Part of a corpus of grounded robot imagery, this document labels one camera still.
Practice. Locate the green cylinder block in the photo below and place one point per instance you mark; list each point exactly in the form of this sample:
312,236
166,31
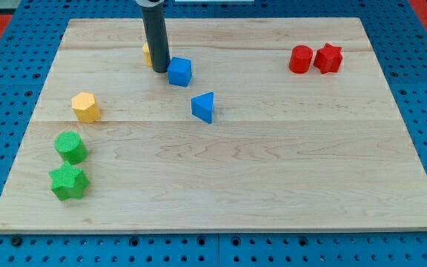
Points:
70,147

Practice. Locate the yellow hexagonal block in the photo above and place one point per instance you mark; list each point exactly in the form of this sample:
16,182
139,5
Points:
85,107

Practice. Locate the yellow block behind tool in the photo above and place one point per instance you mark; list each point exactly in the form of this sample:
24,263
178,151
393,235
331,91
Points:
146,55

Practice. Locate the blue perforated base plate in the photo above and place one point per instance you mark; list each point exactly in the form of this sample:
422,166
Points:
30,32

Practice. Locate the green star block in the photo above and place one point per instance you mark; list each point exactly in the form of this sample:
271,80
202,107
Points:
68,182

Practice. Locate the blue triangular prism block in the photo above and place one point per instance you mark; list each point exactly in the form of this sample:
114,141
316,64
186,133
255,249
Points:
203,107

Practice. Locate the red cylinder block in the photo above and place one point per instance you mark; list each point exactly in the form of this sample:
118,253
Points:
300,59

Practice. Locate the blue cube block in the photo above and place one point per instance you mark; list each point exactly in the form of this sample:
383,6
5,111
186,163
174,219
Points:
179,71

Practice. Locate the wooden board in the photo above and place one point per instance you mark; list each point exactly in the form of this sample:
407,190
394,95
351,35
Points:
286,152

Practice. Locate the red star block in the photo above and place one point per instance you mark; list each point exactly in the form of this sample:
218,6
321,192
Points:
328,59

